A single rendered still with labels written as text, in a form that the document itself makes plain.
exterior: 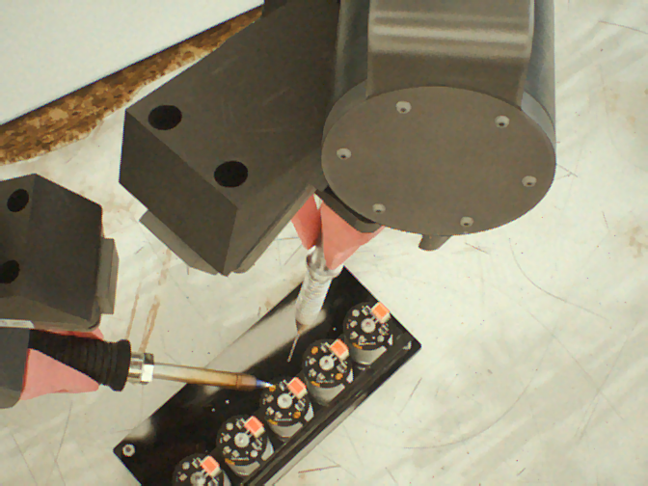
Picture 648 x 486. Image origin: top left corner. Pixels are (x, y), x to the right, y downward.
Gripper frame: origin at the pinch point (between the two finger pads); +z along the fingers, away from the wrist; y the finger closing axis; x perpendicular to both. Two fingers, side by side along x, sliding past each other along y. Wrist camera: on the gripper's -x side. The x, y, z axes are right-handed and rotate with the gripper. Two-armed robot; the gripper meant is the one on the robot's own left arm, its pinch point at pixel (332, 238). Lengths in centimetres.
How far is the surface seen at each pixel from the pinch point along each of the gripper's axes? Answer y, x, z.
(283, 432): 1.4, -0.8, 15.1
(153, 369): -4.2, -4.7, 11.2
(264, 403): 0.1, -1.1, 13.3
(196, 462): -0.4, -5.3, 14.6
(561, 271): 5.9, 17.1, 13.5
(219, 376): -2.1, -2.3, 12.0
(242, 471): 1.2, -3.4, 16.1
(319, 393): 1.4, 1.7, 14.3
